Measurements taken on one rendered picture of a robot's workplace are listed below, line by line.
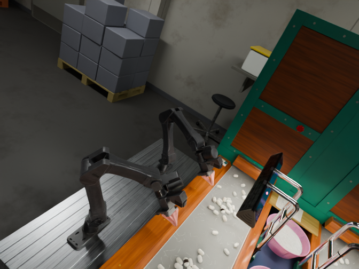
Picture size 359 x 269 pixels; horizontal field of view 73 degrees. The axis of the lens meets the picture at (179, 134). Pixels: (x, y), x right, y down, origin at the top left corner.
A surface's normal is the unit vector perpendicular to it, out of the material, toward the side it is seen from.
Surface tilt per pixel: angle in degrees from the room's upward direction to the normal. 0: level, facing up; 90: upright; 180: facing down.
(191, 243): 0
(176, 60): 90
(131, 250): 0
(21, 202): 0
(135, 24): 90
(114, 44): 90
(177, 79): 90
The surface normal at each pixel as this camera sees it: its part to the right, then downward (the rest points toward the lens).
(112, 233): 0.35, -0.78
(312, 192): -0.51, 0.30
